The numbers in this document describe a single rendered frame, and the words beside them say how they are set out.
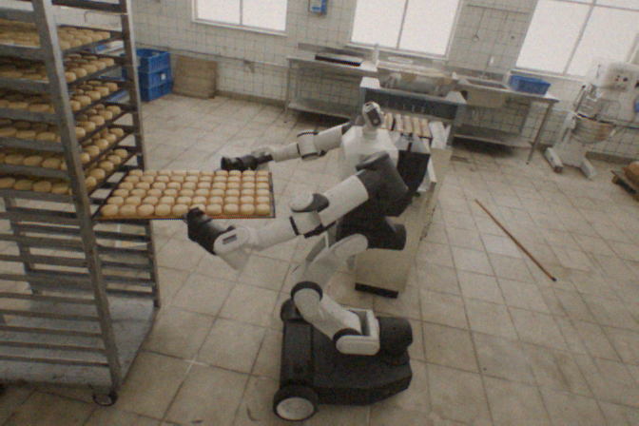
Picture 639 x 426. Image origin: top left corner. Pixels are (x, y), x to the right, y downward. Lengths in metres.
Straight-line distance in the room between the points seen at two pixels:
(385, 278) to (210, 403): 1.20
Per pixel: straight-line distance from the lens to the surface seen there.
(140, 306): 2.31
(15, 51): 1.34
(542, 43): 6.19
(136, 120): 1.73
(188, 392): 2.13
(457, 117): 2.76
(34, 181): 1.62
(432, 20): 5.83
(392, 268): 2.46
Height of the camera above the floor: 1.76
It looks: 28 degrees down
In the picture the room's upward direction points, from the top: 8 degrees clockwise
